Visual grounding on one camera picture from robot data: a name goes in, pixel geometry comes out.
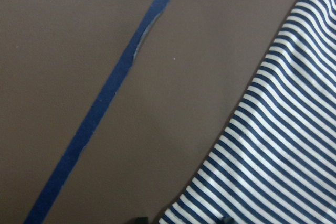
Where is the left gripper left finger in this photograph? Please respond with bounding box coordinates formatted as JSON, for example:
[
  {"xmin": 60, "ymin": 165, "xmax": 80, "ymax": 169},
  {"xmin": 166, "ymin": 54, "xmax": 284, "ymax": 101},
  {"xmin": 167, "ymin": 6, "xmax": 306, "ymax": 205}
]
[{"xmin": 130, "ymin": 217, "xmax": 149, "ymax": 224}]

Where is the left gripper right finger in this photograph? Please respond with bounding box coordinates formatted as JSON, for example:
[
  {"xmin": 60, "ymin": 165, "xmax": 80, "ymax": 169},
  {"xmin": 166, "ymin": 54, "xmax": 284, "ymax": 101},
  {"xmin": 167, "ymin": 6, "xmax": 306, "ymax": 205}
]
[{"xmin": 220, "ymin": 217, "xmax": 236, "ymax": 224}]

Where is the blue white striped polo shirt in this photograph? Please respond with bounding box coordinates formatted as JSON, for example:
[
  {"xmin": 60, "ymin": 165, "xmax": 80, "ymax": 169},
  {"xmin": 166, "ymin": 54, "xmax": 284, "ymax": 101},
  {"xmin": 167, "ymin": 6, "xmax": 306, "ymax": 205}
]
[{"xmin": 160, "ymin": 0, "xmax": 335, "ymax": 223}]

